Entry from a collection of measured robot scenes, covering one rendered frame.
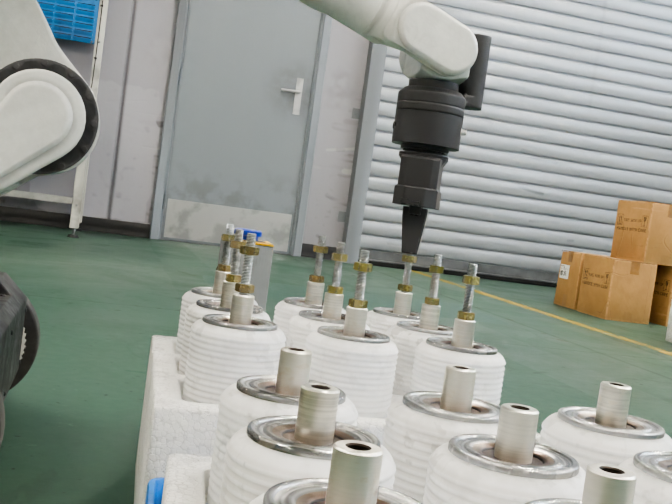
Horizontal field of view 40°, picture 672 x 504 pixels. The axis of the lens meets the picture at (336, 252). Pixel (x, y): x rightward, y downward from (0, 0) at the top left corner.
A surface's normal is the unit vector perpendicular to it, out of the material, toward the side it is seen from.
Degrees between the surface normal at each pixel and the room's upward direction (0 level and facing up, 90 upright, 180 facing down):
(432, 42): 90
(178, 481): 0
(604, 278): 90
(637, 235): 90
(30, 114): 90
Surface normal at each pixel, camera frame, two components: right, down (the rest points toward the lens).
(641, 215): -0.95, -0.11
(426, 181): -0.17, 0.03
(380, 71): 0.24, 0.08
